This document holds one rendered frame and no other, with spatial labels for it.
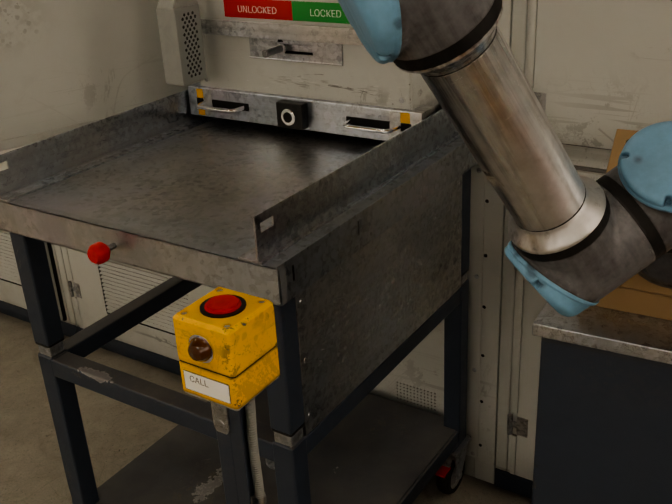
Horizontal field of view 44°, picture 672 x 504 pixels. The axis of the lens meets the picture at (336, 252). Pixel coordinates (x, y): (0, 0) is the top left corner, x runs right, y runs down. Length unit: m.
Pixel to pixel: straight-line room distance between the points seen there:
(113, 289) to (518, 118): 1.83
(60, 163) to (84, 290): 1.07
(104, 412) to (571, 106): 1.49
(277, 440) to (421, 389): 0.74
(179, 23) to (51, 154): 0.34
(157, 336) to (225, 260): 1.32
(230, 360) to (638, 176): 0.49
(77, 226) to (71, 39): 0.58
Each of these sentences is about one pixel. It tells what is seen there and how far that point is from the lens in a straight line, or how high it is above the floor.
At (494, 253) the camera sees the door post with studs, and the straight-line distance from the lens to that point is 1.74.
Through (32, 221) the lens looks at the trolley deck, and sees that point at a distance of 1.45.
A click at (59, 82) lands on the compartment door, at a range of 1.85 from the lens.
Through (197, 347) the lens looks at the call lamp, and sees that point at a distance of 0.89.
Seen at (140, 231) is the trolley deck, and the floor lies 0.85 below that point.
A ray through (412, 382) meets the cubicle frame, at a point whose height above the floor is 0.22.
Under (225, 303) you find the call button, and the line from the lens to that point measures 0.91.
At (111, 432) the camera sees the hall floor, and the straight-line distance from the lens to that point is 2.33.
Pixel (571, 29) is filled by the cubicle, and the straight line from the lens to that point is 1.54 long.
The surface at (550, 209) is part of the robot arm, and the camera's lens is 0.93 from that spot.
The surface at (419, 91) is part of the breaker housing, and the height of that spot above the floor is 0.95.
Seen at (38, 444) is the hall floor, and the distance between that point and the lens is 2.36.
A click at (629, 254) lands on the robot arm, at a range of 1.00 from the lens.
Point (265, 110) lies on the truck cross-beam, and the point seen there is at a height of 0.89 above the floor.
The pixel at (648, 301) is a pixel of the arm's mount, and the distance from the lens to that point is 1.20.
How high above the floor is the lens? 1.33
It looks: 25 degrees down
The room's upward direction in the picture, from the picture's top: 3 degrees counter-clockwise
